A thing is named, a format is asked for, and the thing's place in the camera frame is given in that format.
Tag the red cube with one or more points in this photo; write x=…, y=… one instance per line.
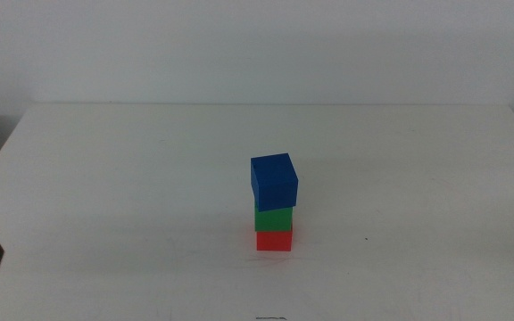
x=274, y=242

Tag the blue cube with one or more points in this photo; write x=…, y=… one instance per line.
x=275, y=183

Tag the green cube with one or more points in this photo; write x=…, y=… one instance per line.
x=274, y=219

